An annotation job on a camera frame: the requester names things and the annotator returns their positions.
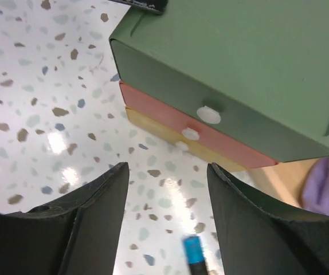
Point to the blue highlighter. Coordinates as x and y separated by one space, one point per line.
194 255

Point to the wooden clothes rack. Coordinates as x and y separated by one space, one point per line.
284 181

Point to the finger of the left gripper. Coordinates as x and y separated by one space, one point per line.
154 6

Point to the three-drawer desk organizer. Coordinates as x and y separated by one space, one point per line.
257 71

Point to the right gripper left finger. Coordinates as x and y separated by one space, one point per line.
77 233

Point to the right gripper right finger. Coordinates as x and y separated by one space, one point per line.
259 234

